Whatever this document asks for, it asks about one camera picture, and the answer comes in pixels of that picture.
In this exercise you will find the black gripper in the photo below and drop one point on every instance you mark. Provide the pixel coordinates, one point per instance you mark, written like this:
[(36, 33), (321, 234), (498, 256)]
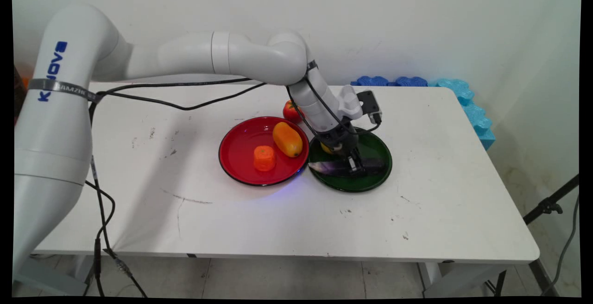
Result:
[(340, 138)]

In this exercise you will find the purple toy eggplant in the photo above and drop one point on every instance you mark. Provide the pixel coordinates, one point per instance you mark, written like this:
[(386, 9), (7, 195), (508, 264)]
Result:
[(331, 167)]

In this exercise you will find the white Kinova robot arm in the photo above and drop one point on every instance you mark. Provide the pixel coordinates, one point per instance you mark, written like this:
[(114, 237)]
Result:
[(69, 123)]

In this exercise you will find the green round plate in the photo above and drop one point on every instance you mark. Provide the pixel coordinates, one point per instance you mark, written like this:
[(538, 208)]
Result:
[(366, 181)]

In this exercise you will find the yellow toy pear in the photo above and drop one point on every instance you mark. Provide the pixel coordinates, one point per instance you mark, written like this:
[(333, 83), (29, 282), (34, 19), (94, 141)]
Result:
[(326, 147)]

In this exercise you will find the orange toy mango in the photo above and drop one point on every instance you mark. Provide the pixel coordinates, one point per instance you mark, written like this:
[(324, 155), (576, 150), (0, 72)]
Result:
[(287, 140)]

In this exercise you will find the dark blue foam mat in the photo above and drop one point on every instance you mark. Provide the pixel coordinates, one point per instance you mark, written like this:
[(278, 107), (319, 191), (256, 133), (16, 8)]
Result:
[(411, 81), (372, 81)]

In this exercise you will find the red toy tomato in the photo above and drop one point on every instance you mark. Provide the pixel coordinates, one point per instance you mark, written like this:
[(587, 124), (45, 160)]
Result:
[(291, 110)]

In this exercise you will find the orange toy carrot piece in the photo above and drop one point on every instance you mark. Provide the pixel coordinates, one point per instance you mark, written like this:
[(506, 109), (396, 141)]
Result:
[(264, 158)]

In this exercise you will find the red round plate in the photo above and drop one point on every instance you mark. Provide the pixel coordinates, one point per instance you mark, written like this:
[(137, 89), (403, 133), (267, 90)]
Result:
[(243, 151)]

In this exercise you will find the light blue foam mat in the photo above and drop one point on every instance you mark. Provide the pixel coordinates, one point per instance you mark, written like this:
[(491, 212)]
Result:
[(477, 118)]

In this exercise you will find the white table leg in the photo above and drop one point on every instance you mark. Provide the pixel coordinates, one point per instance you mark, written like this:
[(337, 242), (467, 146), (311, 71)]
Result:
[(433, 276)]

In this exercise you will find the black tripod stand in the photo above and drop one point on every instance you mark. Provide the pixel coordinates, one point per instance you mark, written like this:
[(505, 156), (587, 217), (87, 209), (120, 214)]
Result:
[(549, 204)]

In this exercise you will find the black table leg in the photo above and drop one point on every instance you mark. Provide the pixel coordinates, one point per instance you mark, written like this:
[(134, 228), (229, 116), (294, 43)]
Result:
[(88, 274)]

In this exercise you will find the orange and dark object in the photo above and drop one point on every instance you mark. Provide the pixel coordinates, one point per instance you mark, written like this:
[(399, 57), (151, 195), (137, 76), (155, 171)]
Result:
[(19, 95)]

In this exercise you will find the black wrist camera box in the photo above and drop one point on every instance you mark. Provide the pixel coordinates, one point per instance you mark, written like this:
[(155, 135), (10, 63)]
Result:
[(369, 104)]

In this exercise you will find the white camera bracket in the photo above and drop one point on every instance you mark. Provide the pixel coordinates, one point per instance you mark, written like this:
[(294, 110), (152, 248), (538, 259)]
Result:
[(350, 102)]

